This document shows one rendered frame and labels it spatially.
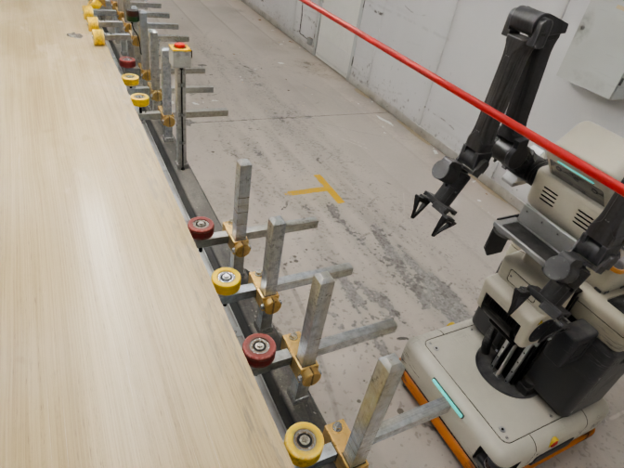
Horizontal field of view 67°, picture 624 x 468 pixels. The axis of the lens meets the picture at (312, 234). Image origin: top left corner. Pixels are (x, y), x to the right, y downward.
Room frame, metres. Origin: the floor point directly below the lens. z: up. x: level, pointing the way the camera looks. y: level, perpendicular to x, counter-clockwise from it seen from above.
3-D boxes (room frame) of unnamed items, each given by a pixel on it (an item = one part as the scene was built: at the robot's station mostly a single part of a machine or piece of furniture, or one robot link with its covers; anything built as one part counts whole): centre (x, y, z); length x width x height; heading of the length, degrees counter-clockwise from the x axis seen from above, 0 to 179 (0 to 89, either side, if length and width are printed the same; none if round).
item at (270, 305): (0.98, 0.10, 0.83); 0.14 x 0.06 x 0.05; 33
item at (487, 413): (1.36, -0.93, 0.16); 0.67 x 0.64 x 0.25; 123
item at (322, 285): (0.75, -0.04, 0.90); 0.04 x 0.04 x 0.48; 33
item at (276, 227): (0.96, 0.09, 0.87); 0.04 x 0.04 x 0.48; 33
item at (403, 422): (0.62, -0.23, 0.80); 0.43 x 0.03 x 0.04; 123
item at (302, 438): (0.51, -0.06, 0.85); 0.08 x 0.08 x 0.11
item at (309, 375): (0.77, -0.03, 0.83); 0.14 x 0.06 x 0.05; 33
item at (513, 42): (1.30, -0.43, 1.41); 0.11 x 0.06 x 0.43; 33
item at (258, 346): (0.72, 0.07, 0.85); 0.08 x 0.08 x 0.11
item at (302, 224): (1.25, 0.18, 0.84); 0.43 x 0.03 x 0.04; 123
